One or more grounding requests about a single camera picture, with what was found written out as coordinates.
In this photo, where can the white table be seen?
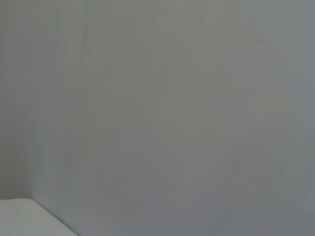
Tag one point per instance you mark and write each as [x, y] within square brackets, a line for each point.
[22, 218]

